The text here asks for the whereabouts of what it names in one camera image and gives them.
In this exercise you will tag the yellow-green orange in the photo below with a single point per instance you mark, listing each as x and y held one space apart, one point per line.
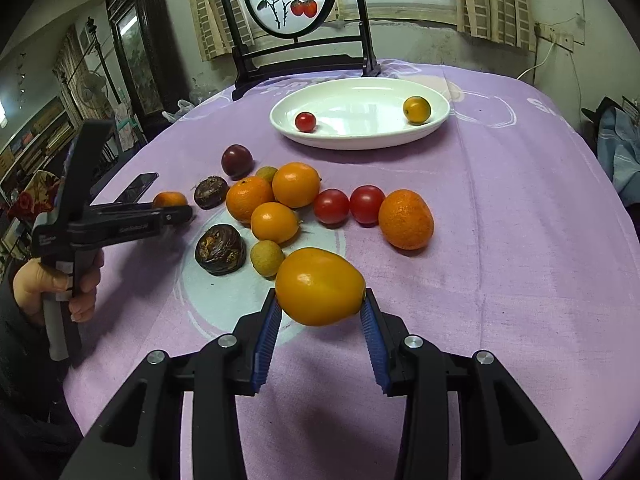
417 110

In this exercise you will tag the large rough mandarin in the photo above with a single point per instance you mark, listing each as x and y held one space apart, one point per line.
405 219

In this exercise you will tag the bookshelf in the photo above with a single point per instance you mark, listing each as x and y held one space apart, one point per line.
35 140

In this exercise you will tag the beige checked curtain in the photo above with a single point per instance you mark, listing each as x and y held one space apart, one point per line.
215 15
492 5

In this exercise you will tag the round painted screen on stand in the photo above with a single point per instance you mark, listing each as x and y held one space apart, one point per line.
287 0

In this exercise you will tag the tan longan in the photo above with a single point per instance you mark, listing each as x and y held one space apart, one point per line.
265 173
267 258

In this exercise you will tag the black smartphone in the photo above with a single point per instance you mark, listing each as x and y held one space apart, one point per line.
137 187

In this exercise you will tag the large smooth orange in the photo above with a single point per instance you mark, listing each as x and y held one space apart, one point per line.
320 286

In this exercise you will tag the small red cherry tomato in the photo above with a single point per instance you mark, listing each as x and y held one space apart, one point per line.
305 122

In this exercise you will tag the dark wooden cabinet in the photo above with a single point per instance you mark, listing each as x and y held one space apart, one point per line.
137 50

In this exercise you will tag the person's left hand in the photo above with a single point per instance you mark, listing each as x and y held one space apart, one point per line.
35 280

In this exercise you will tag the standing fan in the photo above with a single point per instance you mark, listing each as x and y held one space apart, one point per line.
93 89

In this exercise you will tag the white plastic bag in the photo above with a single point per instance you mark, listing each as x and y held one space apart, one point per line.
179 111

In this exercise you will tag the purple tablecloth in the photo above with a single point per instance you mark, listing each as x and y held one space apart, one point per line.
500 260

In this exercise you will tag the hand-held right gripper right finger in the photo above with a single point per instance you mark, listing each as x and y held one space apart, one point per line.
375 345

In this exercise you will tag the dark purple tomato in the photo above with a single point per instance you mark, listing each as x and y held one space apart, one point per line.
236 161

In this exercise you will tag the small dark water chestnut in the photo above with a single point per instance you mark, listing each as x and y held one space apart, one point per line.
211 192

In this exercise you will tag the wall outlet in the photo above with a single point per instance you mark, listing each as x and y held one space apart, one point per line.
562 40

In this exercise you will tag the large dark water chestnut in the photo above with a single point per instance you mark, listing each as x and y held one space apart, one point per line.
220 249

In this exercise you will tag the dark cloth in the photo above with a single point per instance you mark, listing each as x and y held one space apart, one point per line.
597 110

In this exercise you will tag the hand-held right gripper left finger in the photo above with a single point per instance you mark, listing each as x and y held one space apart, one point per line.
265 345

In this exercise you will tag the person's left forearm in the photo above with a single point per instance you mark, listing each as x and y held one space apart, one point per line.
25 385

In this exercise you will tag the white oval plate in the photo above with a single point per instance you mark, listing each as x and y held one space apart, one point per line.
360 105

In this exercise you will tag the small mandarin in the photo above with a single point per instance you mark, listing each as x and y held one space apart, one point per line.
169 199

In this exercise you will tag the blue clothing pile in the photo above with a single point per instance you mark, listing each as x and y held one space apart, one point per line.
620 150

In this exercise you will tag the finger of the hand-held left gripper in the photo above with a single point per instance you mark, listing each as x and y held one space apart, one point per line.
175 216

